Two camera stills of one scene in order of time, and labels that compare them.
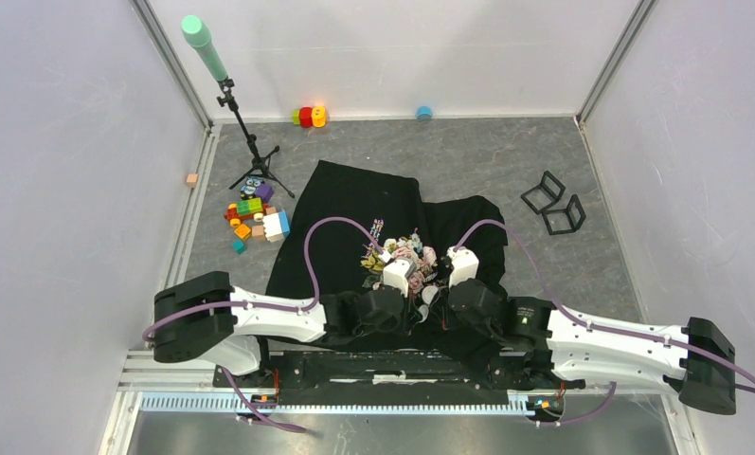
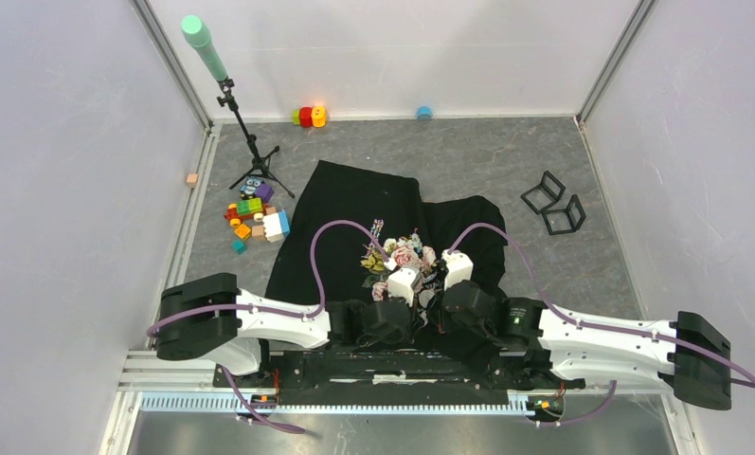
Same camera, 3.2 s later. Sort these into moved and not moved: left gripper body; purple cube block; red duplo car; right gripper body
Moved: left gripper body
Not moved: red duplo car; right gripper body; purple cube block
